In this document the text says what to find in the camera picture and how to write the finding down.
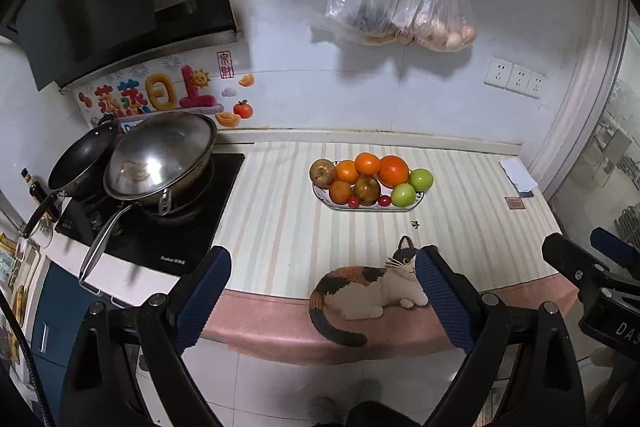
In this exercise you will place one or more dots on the green apple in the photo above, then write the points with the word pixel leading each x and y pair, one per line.
pixel 421 180
pixel 403 195

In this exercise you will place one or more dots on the dark red apple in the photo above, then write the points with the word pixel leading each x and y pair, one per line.
pixel 366 190

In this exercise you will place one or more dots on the colourful wall decal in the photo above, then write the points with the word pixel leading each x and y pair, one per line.
pixel 160 94

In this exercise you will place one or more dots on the black gas stove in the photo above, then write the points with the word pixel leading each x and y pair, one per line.
pixel 165 237

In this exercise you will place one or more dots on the red seal wall sticker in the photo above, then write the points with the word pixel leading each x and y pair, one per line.
pixel 224 65

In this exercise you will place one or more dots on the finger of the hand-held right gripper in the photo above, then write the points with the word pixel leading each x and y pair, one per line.
pixel 567 254
pixel 617 247

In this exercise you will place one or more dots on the floral oval plate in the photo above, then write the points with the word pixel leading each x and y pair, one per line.
pixel 325 200

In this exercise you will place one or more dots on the stainless steel wok with lid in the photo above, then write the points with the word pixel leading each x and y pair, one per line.
pixel 160 152

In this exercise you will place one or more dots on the red yellow apple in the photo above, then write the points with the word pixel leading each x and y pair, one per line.
pixel 322 172

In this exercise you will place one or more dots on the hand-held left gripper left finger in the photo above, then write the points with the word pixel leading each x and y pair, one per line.
pixel 200 302

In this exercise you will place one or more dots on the small brown card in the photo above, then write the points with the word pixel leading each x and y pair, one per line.
pixel 514 202

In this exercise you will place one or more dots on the glass sliding door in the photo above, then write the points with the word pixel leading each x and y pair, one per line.
pixel 615 132

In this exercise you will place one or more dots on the white paper sheet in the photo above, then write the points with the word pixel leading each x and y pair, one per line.
pixel 517 172

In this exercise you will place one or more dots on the striped cat print table mat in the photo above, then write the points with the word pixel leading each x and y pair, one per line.
pixel 280 217

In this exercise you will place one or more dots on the dark sauce bottle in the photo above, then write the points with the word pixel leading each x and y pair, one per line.
pixel 31 189

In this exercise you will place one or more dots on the large orange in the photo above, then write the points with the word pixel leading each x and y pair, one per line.
pixel 394 170

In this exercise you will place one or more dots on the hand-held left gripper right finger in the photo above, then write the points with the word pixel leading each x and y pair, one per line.
pixel 445 302

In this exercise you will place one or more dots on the blue cabinet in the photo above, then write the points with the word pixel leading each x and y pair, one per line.
pixel 60 307

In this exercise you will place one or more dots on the clear plastic bag of eggs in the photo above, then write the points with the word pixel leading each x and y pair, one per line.
pixel 440 19

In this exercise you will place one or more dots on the black frying pan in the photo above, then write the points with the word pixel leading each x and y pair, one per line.
pixel 80 157

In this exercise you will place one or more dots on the mandarin orange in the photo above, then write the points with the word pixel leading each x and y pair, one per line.
pixel 340 192
pixel 367 163
pixel 346 171

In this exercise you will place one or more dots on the cherry tomato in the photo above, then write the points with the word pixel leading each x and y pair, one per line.
pixel 353 202
pixel 384 201

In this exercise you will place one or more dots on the white wall outlet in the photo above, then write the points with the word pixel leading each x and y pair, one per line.
pixel 497 72
pixel 536 85
pixel 518 78

